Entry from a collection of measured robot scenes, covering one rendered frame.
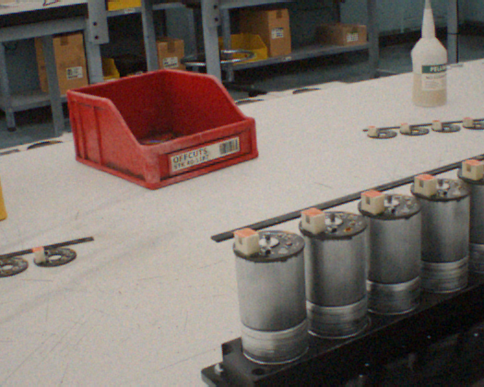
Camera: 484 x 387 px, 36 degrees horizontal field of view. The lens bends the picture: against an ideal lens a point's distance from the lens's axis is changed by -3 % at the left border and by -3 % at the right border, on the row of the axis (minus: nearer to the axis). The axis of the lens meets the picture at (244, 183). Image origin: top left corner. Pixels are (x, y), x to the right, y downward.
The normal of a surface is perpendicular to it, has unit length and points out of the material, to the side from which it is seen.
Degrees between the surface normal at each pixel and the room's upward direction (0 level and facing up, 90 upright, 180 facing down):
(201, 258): 0
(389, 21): 90
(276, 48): 90
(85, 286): 0
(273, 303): 90
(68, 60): 91
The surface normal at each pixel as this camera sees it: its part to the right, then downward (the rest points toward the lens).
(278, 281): 0.24, 0.29
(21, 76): 0.50, 0.24
